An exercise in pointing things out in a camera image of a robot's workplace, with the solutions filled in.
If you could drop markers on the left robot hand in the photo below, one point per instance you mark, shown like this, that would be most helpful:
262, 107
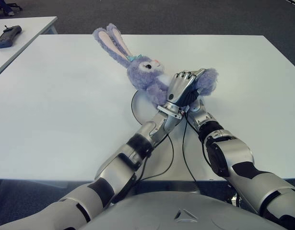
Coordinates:
180, 89

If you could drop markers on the purple plush bunny doll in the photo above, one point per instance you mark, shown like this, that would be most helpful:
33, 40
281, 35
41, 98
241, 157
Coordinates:
147, 79

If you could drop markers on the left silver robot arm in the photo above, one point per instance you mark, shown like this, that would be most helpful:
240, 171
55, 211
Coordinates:
128, 155

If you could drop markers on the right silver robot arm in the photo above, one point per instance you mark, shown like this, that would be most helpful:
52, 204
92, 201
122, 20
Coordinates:
233, 155

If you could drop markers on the white plate black rim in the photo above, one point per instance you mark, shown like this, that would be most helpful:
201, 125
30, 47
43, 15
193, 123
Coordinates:
140, 107

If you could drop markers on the grey robot torso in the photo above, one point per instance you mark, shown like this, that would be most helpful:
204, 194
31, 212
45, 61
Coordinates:
176, 210

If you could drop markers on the white neighbouring table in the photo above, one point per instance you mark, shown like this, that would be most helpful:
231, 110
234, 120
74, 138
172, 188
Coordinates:
20, 40

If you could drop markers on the black handheld device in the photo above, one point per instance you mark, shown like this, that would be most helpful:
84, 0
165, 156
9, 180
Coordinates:
7, 36

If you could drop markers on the dark chair base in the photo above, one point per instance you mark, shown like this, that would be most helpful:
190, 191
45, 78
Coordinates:
5, 7

